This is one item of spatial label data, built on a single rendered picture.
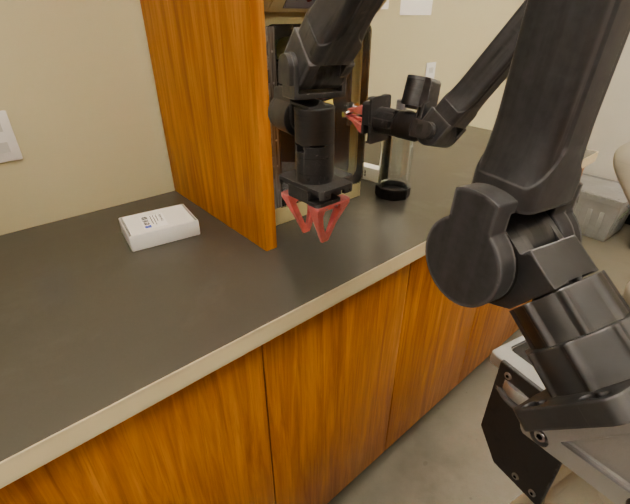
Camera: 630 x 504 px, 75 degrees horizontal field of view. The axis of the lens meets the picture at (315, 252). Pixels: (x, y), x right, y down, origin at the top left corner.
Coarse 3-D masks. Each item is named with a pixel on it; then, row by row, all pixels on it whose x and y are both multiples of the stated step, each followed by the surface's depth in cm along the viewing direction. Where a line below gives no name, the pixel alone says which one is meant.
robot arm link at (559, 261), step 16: (512, 224) 31; (528, 224) 31; (544, 224) 32; (512, 240) 30; (528, 240) 31; (544, 240) 31; (560, 240) 30; (576, 240) 31; (528, 256) 29; (544, 256) 29; (560, 256) 30; (576, 256) 30; (528, 272) 29; (544, 272) 28; (560, 272) 29; (576, 272) 29; (592, 272) 30; (512, 288) 31; (528, 288) 30; (544, 288) 29; (560, 288) 30; (496, 304) 33; (512, 304) 31
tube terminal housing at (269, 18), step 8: (264, 16) 81; (272, 16) 82; (280, 16) 83; (288, 16) 84; (296, 16) 85; (352, 192) 118; (280, 208) 103; (288, 208) 104; (304, 208) 108; (280, 216) 104; (288, 216) 106
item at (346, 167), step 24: (288, 24) 83; (360, 72) 101; (360, 96) 104; (336, 120) 102; (288, 144) 95; (336, 144) 105; (360, 144) 111; (288, 168) 98; (336, 168) 108; (360, 168) 115
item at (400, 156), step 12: (384, 144) 112; (396, 144) 110; (408, 144) 110; (384, 156) 113; (396, 156) 111; (408, 156) 112; (384, 168) 115; (396, 168) 113; (408, 168) 114; (384, 180) 116; (396, 180) 115; (408, 180) 117
